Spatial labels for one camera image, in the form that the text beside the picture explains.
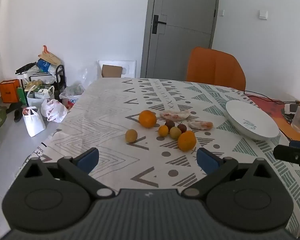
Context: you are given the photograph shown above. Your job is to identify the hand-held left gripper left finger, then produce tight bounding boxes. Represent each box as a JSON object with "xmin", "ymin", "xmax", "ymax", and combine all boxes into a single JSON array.
[{"xmin": 16, "ymin": 147, "xmax": 117, "ymax": 200}]

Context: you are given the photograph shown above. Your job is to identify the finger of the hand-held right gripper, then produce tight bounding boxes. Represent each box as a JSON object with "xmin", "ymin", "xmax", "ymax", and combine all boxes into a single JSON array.
[{"xmin": 273, "ymin": 141, "xmax": 300, "ymax": 175}]

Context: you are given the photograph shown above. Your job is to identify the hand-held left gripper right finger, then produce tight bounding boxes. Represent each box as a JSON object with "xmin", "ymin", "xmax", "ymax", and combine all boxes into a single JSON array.
[{"xmin": 181, "ymin": 147, "xmax": 278, "ymax": 200}]

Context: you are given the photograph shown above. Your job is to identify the large orange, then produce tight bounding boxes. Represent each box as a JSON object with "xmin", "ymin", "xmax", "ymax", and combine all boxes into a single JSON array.
[
  {"xmin": 177, "ymin": 130, "xmax": 197, "ymax": 152},
  {"xmin": 138, "ymin": 110, "xmax": 157, "ymax": 128}
]

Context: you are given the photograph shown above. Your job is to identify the small green-yellow plum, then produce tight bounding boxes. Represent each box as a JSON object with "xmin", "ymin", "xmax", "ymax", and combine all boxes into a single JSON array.
[{"xmin": 169, "ymin": 127, "xmax": 182, "ymax": 140}]

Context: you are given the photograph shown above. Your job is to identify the small yellow-brown plum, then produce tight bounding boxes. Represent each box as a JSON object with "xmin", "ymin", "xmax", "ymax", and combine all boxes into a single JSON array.
[{"xmin": 125, "ymin": 129, "xmax": 138, "ymax": 143}]

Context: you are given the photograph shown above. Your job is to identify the white plate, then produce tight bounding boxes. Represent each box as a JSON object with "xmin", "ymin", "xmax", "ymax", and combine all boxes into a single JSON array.
[{"xmin": 225, "ymin": 100, "xmax": 280, "ymax": 141}]

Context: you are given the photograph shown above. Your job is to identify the white charger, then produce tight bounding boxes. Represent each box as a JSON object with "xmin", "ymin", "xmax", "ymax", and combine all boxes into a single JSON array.
[{"xmin": 284, "ymin": 103, "xmax": 300, "ymax": 115}]

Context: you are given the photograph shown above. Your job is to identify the red table mat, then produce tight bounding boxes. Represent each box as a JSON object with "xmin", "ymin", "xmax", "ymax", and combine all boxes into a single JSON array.
[{"xmin": 244, "ymin": 94, "xmax": 300, "ymax": 142}]

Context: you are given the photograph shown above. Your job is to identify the patterned tablecloth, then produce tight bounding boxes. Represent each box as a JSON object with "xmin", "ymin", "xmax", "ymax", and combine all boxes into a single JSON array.
[{"xmin": 15, "ymin": 77, "xmax": 300, "ymax": 240}]

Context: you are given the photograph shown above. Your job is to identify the white plastic bag red print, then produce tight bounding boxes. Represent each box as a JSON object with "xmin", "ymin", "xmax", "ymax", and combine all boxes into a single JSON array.
[{"xmin": 40, "ymin": 98, "xmax": 68, "ymax": 123}]

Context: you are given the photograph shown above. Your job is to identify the white paper bag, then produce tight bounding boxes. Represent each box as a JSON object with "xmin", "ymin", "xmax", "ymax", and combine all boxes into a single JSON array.
[{"xmin": 22, "ymin": 106, "xmax": 46, "ymax": 138}]

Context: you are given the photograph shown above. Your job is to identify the translucent plastic bag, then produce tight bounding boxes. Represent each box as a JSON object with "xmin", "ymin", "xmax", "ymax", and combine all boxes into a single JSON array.
[{"xmin": 59, "ymin": 84, "xmax": 86, "ymax": 108}]

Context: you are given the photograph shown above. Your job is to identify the white tote bag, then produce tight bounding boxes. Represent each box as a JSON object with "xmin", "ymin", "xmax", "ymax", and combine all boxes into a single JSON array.
[{"xmin": 26, "ymin": 85, "xmax": 55, "ymax": 108}]

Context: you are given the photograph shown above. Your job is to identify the clear plastic bag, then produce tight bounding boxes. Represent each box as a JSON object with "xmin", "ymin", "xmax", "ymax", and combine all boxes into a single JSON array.
[{"xmin": 77, "ymin": 64, "xmax": 102, "ymax": 88}]

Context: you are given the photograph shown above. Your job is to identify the black metal rack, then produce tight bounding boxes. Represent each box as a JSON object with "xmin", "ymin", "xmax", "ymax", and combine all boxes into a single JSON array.
[{"xmin": 55, "ymin": 65, "xmax": 66, "ymax": 98}]

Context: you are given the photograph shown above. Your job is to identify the black slippers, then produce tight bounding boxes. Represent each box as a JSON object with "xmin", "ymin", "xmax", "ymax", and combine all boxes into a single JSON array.
[{"xmin": 6, "ymin": 102, "xmax": 23, "ymax": 122}]

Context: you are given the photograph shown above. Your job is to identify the brown cardboard box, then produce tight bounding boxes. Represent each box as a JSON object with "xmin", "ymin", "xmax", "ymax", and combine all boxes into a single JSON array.
[{"xmin": 101, "ymin": 64, "xmax": 123, "ymax": 78}]

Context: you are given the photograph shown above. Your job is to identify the orange chair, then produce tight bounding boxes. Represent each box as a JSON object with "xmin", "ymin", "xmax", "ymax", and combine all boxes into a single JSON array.
[{"xmin": 186, "ymin": 47, "xmax": 247, "ymax": 92}]

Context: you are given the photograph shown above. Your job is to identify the white foam board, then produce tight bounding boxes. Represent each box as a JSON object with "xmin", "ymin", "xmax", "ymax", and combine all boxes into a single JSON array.
[{"xmin": 97, "ymin": 59, "xmax": 136, "ymax": 79}]

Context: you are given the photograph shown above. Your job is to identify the blue and white package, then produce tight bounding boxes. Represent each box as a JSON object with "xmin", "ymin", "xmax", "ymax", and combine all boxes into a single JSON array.
[{"xmin": 37, "ymin": 58, "xmax": 57, "ymax": 75}]

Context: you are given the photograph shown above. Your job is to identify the orange box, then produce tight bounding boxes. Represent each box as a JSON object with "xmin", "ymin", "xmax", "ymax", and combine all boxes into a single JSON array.
[{"xmin": 0, "ymin": 79, "xmax": 21, "ymax": 103}]

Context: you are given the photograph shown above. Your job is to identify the black folded item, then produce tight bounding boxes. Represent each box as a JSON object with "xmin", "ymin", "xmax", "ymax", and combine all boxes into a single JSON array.
[{"xmin": 15, "ymin": 62, "xmax": 38, "ymax": 75}]

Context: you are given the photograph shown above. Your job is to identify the grey door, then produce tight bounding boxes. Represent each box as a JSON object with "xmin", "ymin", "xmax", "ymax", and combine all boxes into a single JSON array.
[{"xmin": 141, "ymin": 0, "xmax": 221, "ymax": 80}]

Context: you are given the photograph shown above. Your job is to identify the black cable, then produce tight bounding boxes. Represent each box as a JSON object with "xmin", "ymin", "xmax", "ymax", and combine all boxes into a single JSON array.
[{"xmin": 243, "ymin": 90, "xmax": 298, "ymax": 105}]

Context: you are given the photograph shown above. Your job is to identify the tan paper bag orange handle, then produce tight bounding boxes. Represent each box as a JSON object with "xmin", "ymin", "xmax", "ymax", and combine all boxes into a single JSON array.
[{"xmin": 38, "ymin": 45, "xmax": 61, "ymax": 66}]

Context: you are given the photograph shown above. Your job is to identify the black door handle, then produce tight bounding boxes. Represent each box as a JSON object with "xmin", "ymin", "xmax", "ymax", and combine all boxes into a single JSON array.
[{"xmin": 152, "ymin": 15, "xmax": 167, "ymax": 34}]

